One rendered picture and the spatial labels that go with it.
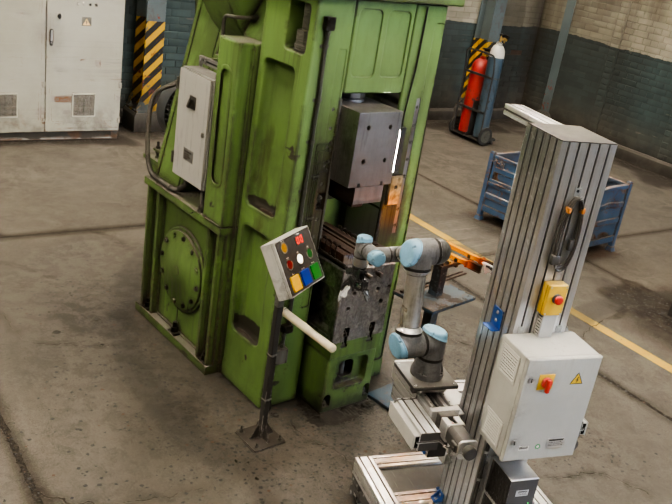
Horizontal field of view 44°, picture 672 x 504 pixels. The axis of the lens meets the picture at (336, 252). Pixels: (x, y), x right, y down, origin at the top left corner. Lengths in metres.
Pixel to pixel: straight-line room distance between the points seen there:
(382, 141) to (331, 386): 1.43
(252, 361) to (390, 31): 1.97
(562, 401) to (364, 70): 1.95
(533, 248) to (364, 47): 1.56
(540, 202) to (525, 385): 0.70
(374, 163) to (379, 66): 0.50
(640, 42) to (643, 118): 1.05
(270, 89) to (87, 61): 4.94
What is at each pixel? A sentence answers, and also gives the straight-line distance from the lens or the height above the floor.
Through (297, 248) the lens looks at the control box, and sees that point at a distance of 4.08.
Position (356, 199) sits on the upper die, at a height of 1.30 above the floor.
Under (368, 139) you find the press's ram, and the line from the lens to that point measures 4.30.
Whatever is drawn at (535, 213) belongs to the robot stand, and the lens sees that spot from 3.28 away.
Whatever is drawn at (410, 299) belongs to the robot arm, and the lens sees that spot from 3.56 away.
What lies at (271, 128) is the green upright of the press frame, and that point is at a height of 1.56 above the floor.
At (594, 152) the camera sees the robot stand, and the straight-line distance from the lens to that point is 3.27.
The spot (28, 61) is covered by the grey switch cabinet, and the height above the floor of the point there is 0.83.
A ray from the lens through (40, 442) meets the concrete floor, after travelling 4.55.
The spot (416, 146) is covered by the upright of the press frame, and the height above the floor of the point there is 1.52.
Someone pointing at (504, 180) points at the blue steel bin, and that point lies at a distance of 8.40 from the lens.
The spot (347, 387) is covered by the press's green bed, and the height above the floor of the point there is 0.14.
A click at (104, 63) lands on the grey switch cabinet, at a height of 0.83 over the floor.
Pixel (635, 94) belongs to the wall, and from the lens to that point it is 12.64.
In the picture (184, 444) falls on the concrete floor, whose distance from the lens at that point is 4.54.
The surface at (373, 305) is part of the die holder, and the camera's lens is 4.72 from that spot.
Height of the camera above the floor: 2.68
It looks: 22 degrees down
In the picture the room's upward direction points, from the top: 9 degrees clockwise
